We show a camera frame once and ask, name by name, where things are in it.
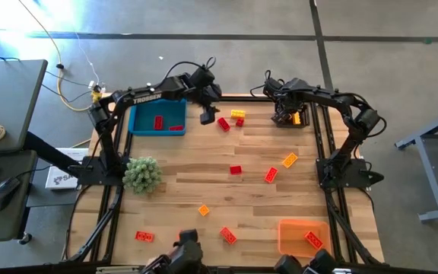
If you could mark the small red toy brick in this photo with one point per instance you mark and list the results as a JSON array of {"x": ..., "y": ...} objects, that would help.
[
  {"x": 239, "y": 122},
  {"x": 235, "y": 169}
]

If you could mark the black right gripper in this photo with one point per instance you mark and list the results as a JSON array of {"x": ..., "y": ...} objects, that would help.
[{"x": 285, "y": 100}]

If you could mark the blue plastic bin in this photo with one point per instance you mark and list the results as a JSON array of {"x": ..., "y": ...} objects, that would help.
[{"x": 143, "y": 118}]

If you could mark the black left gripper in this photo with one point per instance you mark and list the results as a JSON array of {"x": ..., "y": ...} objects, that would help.
[{"x": 209, "y": 95}]

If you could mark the black caster wheel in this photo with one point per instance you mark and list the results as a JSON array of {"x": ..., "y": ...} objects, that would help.
[{"x": 25, "y": 238}]

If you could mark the grey metal table frame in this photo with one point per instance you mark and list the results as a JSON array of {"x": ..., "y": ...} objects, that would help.
[{"x": 430, "y": 179}]

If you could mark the dark grey computer desk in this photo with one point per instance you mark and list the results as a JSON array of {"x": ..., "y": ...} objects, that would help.
[{"x": 2, "y": 228}]

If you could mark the yellow toy brick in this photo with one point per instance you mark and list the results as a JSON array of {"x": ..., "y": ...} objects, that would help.
[
  {"x": 296, "y": 118},
  {"x": 237, "y": 113}
]

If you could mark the black aluminium table frame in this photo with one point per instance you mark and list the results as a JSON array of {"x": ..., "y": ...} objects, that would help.
[{"x": 242, "y": 98}]

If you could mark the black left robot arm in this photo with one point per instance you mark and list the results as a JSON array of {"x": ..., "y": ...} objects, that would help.
[{"x": 146, "y": 97}]

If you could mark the black computer mouse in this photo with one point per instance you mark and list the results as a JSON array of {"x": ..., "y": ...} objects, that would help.
[{"x": 4, "y": 192}]

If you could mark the small yellow-orange toy brick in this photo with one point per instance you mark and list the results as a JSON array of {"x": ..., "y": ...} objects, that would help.
[{"x": 204, "y": 210}]

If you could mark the potted green succulent plant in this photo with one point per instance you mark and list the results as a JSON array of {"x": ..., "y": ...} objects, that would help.
[{"x": 142, "y": 176}]

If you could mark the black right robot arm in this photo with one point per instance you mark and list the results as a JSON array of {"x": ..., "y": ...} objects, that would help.
[{"x": 329, "y": 97}]

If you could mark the black diagonal beam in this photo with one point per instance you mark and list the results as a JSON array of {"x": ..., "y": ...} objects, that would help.
[{"x": 51, "y": 152}]

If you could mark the grey tabletop panel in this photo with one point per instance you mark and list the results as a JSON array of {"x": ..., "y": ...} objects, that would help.
[{"x": 10, "y": 102}]

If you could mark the silver metal bar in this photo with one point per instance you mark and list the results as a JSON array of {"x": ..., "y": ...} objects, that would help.
[
  {"x": 344, "y": 271},
  {"x": 116, "y": 269}
]

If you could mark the black slatted basket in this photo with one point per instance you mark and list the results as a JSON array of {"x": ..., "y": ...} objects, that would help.
[{"x": 304, "y": 114}]

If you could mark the white power adapter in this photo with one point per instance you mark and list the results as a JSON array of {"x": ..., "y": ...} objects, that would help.
[{"x": 94, "y": 83}]

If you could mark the orange translucent plastic bin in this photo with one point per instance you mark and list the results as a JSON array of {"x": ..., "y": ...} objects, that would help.
[{"x": 295, "y": 239}]

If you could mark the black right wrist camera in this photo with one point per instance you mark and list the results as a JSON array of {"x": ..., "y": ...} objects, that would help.
[{"x": 276, "y": 84}]

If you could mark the white printed cardboard box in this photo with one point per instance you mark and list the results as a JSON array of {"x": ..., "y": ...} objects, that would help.
[{"x": 61, "y": 179}]

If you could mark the yellow power plug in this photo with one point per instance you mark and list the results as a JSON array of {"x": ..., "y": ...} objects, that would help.
[{"x": 96, "y": 96}]

